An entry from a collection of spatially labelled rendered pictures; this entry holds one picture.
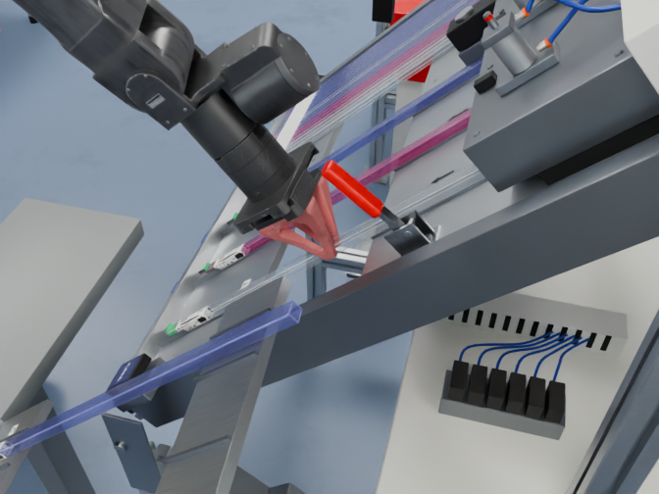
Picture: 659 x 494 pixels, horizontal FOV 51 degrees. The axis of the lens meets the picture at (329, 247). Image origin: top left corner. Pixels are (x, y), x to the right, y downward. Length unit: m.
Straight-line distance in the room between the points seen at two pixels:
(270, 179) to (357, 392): 1.15
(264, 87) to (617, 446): 0.42
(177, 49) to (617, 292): 0.82
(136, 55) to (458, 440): 0.63
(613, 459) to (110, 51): 0.53
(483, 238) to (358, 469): 1.15
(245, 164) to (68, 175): 1.88
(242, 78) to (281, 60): 0.04
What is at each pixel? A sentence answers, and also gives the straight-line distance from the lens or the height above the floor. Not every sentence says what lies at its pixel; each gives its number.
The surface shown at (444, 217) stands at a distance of 0.60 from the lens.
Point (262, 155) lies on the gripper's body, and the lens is 0.63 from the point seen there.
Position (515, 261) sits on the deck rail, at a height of 1.06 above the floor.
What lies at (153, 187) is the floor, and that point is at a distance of 2.35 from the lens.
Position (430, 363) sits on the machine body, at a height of 0.62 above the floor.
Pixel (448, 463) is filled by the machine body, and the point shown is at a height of 0.62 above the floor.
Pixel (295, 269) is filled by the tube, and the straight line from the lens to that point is 0.73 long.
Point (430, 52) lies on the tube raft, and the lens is 0.95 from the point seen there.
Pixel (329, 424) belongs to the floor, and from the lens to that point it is 1.68.
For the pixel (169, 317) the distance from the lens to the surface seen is 0.94.
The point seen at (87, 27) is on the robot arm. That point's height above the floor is 1.19.
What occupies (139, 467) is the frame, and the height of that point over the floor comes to 0.66.
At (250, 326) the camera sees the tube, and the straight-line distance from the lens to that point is 0.51.
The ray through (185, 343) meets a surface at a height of 0.77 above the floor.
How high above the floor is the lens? 1.43
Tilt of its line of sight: 44 degrees down
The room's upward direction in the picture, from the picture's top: straight up
